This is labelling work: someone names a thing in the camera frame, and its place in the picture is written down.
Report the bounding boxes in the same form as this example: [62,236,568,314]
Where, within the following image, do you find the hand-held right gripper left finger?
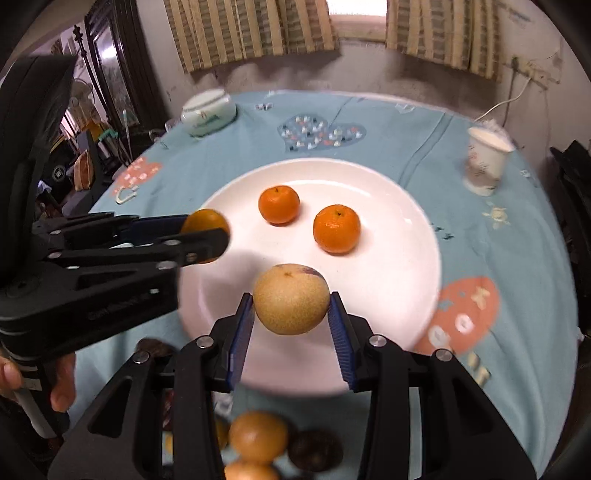
[48,292,254,480]

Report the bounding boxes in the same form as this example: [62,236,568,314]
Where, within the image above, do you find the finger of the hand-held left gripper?
[46,228,230,278]
[31,213,191,252]

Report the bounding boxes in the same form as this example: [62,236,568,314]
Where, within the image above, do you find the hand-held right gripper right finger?
[327,291,536,480]

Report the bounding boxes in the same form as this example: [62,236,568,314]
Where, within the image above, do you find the dull orange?
[180,209,230,265]

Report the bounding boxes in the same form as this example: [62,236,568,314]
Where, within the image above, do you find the tan speckled pear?
[253,263,331,335]

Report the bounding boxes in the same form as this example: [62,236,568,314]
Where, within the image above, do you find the white plate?
[178,158,443,398]

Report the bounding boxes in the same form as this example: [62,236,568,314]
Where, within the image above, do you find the person's left hand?
[0,353,78,412]

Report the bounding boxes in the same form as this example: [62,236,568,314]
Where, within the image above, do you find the small orange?
[257,185,301,226]

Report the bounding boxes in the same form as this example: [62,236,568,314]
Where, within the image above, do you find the brown cushion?
[74,150,95,190]

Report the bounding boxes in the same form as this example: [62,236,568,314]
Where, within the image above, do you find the yellow citrus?
[229,411,289,464]

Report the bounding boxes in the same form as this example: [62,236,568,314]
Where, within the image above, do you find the dark brown wrinkled date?
[288,429,345,474]

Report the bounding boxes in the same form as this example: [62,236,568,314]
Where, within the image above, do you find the large orange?
[313,204,361,255]

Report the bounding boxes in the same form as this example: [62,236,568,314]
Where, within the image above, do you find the white ceramic lidded jar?
[180,90,238,137]

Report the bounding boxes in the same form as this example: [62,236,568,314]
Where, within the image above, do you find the golden round pear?
[224,460,280,480]

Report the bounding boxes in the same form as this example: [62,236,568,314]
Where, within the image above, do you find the dark wooden cabinet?
[85,0,169,139]

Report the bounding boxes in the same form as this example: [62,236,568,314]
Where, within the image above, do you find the standing fan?
[71,78,98,112]

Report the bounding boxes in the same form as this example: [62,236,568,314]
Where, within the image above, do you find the light blue printed tablecloth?
[88,90,580,480]

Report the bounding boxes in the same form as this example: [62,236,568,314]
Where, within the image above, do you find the striped beige curtain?
[164,0,340,73]
[385,0,504,81]

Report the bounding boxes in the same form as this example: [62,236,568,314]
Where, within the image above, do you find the white paper cup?
[463,127,515,197]

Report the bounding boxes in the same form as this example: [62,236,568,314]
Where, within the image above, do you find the black chair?
[549,141,591,259]

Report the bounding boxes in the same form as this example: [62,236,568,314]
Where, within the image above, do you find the window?
[328,0,389,40]

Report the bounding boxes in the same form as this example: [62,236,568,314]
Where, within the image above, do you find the white power strip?
[512,58,561,88]

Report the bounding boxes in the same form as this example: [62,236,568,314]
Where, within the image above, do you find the white cable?
[473,76,533,125]

